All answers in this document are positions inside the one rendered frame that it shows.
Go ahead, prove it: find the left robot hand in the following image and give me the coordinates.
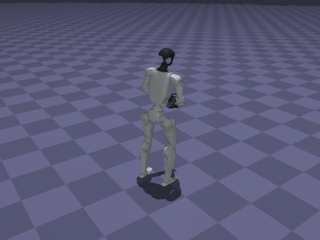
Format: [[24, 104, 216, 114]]
[[168, 93, 177, 103]]

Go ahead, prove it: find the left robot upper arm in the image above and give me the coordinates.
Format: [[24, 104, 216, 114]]
[[142, 67, 154, 93]]

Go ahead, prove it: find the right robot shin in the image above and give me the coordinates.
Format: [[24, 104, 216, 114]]
[[164, 149, 176, 183]]

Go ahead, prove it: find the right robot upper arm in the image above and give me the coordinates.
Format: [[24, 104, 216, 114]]
[[170, 74, 185, 104]]

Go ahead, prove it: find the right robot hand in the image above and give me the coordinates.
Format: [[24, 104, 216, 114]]
[[166, 99, 178, 109]]

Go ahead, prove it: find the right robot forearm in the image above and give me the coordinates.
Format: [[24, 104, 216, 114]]
[[175, 96, 185, 108]]

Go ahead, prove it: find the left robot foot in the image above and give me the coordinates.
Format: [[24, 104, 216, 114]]
[[139, 167, 152, 178]]

